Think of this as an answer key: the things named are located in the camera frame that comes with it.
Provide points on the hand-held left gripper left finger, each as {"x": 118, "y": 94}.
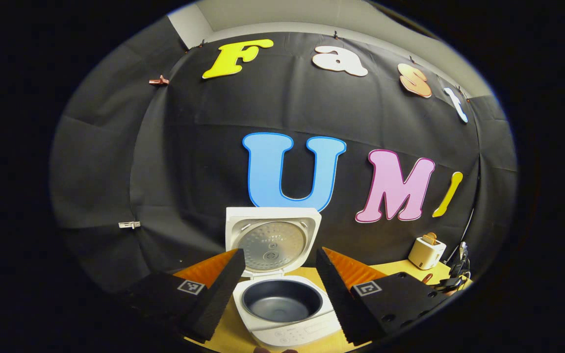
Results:
{"x": 221, "y": 299}

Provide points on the white cloth clip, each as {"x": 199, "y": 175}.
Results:
{"x": 129, "y": 225}

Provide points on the white rice cooker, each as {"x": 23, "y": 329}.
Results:
{"x": 282, "y": 299}

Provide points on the toast slice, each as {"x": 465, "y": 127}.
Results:
{"x": 429, "y": 238}

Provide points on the copper cloth clip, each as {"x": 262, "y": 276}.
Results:
{"x": 159, "y": 81}

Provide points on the white toaster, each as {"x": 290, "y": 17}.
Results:
{"x": 424, "y": 256}

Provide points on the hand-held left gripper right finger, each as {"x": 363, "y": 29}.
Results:
{"x": 336, "y": 299}

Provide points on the black backdrop cloth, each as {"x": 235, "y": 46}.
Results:
{"x": 204, "y": 162}

